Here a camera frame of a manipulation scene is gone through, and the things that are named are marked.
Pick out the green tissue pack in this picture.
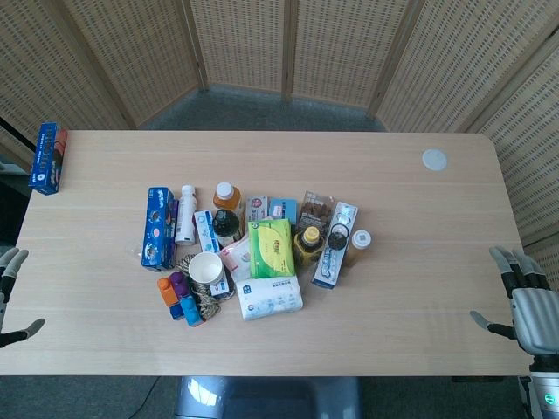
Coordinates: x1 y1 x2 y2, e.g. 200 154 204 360
247 217 297 280

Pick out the brown drink bottle white cap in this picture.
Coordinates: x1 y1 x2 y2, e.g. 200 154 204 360
343 229 374 269

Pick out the blue white carton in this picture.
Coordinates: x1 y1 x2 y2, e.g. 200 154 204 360
209 270 233 301

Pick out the orange juice bottle white cap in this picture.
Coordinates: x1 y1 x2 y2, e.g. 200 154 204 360
212 181 245 220

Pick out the long blue Oreo box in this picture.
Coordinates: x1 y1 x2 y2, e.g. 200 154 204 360
28 121 66 196

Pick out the brown snack bag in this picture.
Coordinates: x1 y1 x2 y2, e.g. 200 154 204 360
295 189 337 235

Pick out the braided rope bundle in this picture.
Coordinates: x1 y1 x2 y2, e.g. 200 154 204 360
176 254 223 320

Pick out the white paper cup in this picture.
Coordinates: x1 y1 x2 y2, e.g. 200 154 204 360
188 251 227 285

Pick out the yellow cap tea bottle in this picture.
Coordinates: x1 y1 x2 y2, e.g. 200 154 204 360
292 225 327 271

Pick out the dark tea bottle black cap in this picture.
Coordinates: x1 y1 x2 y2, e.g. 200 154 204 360
210 209 242 249

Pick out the wide blue Oreo box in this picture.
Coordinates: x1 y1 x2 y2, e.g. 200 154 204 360
140 187 177 270

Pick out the pink wet wipes pack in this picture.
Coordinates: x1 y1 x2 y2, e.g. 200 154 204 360
217 237 253 284

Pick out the white plastic bottle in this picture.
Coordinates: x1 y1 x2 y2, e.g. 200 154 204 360
174 184 197 245

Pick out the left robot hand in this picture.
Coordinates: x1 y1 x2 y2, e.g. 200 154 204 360
0 248 47 349

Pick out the orange toy block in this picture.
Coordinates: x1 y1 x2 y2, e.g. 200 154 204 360
156 276 176 307

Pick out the light blue small box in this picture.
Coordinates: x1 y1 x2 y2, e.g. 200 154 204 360
266 196 300 224

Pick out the bamboo folding screen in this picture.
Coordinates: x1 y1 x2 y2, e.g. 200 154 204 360
0 0 559 289

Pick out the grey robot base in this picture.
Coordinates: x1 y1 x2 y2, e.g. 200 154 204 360
174 375 364 419

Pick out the white tissue pack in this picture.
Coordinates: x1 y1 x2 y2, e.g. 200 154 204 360
235 275 304 322

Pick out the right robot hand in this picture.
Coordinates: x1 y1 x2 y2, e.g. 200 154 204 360
469 245 559 356

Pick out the light blue toy block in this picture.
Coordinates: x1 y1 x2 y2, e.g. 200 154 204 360
180 295 206 325

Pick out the purple toy block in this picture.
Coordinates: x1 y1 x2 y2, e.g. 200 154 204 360
169 271 190 301

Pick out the white round grommet cover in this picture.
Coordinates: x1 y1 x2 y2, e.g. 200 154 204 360
421 148 451 172

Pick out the blue and white packet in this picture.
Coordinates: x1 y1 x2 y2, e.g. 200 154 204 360
192 209 222 255

